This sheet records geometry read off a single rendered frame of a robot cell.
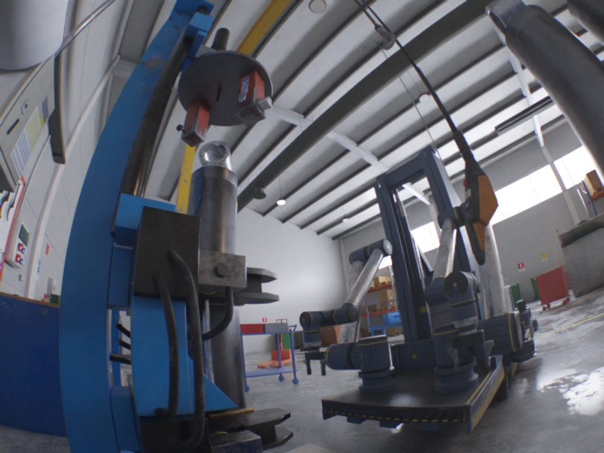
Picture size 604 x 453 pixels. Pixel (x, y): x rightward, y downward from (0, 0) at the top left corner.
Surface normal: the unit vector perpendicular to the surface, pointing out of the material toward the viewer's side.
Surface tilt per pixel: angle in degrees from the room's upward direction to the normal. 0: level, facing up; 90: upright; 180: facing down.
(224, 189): 90
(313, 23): 173
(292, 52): 173
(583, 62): 90
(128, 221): 90
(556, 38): 90
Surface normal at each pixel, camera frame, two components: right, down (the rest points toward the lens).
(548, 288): -0.94, -0.04
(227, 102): 0.10, 0.91
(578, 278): -0.84, -0.14
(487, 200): -0.12, -0.38
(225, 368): 0.64, -0.36
